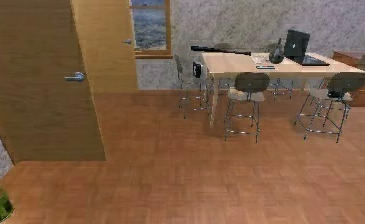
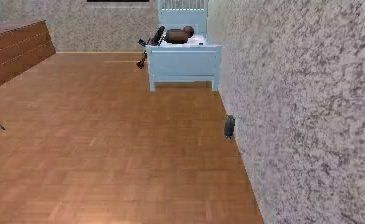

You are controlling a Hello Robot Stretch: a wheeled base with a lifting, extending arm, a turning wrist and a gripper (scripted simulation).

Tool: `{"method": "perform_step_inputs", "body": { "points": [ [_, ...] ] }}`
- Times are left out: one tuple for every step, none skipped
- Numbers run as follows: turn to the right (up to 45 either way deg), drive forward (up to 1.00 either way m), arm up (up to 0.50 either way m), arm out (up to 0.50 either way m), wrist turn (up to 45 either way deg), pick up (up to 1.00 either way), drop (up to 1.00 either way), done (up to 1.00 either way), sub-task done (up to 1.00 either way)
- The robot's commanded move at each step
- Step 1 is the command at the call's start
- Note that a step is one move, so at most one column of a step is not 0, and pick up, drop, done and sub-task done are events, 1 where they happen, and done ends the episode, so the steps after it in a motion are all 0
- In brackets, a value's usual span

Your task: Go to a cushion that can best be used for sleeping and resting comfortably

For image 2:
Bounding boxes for pale blue bed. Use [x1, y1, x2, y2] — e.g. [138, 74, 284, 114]
[145, 0, 222, 92]

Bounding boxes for red and black baseball bat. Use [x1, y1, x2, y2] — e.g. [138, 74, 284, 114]
[135, 51, 148, 70]

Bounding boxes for brown pillow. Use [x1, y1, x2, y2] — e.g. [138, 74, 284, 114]
[165, 25, 195, 45]

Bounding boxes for brown chest of drawers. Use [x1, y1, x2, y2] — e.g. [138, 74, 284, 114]
[0, 19, 57, 93]

